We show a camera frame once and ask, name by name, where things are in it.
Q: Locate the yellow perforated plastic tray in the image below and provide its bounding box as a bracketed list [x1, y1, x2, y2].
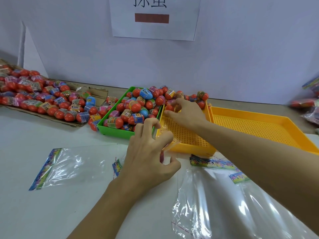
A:
[209, 106, 319, 156]
[156, 103, 218, 158]

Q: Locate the person's left hand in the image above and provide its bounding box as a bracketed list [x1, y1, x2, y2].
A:
[112, 118, 181, 195]

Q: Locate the person's right forearm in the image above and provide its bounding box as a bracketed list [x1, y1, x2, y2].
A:
[196, 121, 319, 235]

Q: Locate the clear bag with colourful header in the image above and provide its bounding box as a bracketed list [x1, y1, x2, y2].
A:
[28, 144, 119, 191]
[112, 129, 183, 177]
[171, 154, 250, 239]
[229, 172, 319, 239]

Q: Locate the green plastic tray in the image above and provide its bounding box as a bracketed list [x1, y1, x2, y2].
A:
[97, 86, 165, 140]

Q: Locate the flattened brown cardboard sheet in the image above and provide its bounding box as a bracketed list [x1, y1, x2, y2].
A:
[0, 59, 109, 128]

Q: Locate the white board support flap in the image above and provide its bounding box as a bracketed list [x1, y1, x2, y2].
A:
[17, 21, 48, 78]

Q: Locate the person's left forearm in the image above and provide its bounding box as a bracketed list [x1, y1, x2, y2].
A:
[67, 180, 148, 239]

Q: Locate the person's right hand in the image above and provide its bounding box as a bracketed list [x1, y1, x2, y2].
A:
[163, 98, 210, 133]

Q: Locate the heap of eggs in tray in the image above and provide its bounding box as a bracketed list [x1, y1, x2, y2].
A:
[103, 85, 210, 132]

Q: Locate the filled bag of toy eggs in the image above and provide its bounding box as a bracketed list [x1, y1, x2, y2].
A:
[289, 77, 319, 109]
[300, 107, 319, 126]

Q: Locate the white paper sign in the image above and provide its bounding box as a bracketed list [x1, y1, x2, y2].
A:
[109, 0, 201, 41]

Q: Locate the pile of eggs on cardboard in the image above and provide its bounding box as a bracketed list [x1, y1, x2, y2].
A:
[0, 65, 120, 132]

